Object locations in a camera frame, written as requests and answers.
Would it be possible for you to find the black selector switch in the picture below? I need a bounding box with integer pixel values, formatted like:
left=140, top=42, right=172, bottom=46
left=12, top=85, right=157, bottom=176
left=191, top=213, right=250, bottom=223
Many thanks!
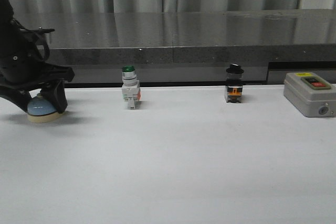
left=225, top=63, right=244, bottom=103

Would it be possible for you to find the blue and cream call bell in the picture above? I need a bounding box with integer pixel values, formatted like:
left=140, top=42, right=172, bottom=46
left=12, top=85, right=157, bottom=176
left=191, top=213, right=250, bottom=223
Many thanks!
left=27, top=93, right=65, bottom=123

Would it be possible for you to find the grey push button box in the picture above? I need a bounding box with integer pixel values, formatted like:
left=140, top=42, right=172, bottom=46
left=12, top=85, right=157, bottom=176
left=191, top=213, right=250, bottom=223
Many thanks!
left=283, top=72, right=335, bottom=118

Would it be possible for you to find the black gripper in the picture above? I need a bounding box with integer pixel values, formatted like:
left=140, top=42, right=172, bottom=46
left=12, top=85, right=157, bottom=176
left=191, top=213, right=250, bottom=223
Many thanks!
left=1, top=34, right=75, bottom=113

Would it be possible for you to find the grey stone counter ledge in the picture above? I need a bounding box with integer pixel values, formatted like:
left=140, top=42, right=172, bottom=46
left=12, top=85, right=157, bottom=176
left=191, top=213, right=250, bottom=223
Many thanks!
left=16, top=9, right=335, bottom=87

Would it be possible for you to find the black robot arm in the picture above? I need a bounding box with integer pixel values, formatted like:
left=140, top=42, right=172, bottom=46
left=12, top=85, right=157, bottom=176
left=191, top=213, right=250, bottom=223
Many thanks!
left=1, top=0, right=75, bottom=113

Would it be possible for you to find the green pushbutton switch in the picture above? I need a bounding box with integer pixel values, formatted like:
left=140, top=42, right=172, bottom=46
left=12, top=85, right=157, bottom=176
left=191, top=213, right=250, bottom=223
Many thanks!
left=122, top=66, right=141, bottom=109

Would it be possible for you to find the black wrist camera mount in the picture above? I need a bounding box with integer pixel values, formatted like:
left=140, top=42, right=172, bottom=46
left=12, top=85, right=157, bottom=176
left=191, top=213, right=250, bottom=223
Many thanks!
left=19, top=27, right=55, bottom=62

